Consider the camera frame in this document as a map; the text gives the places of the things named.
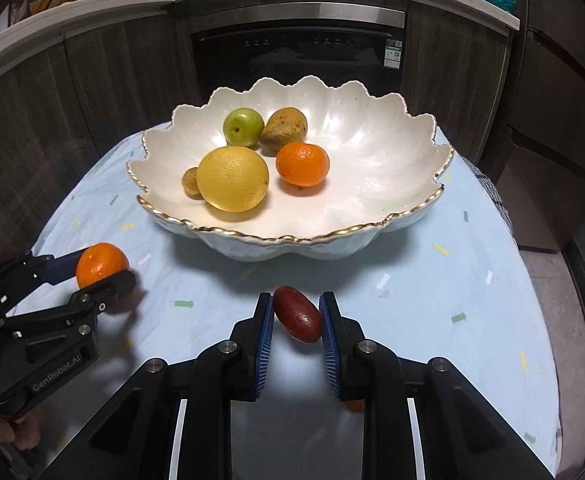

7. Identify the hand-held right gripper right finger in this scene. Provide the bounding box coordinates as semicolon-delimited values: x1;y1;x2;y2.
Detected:
319;291;555;480

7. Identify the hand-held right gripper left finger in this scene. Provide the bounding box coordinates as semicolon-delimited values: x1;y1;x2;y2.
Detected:
37;292;276;480

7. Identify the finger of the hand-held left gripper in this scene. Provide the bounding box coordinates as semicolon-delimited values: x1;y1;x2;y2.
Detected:
67;271;137;328
27;252;86;286

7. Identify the orange tangerine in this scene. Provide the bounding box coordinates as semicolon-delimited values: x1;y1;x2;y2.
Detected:
276;143;331;188
76;242;130;291

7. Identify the small brown longan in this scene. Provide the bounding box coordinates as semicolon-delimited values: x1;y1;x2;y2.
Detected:
181;167;204;202

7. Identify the white scalloped bowl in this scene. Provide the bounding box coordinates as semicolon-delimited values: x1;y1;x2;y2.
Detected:
126;76;455;261

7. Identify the yellow mango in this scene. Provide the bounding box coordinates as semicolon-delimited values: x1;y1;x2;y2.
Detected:
259;107;308;156

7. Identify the person's left hand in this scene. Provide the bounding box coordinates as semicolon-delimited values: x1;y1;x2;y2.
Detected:
0;400;40;451

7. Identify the light blue tablecloth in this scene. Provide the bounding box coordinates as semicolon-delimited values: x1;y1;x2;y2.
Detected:
15;120;560;480

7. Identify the yellow lemon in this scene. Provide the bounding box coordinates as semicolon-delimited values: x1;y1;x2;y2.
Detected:
196;146;270;212

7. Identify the green apple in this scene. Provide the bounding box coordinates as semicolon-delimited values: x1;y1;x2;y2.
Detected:
223;107;265;148

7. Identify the black built-in dishwasher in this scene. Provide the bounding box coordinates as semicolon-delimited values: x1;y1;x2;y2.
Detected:
190;7;405;103

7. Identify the dark wood kitchen cabinet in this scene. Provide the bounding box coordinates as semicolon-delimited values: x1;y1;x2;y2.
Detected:
0;0;515;271

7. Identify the grey refrigerator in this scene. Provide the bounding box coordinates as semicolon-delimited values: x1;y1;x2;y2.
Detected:
472;0;585;256

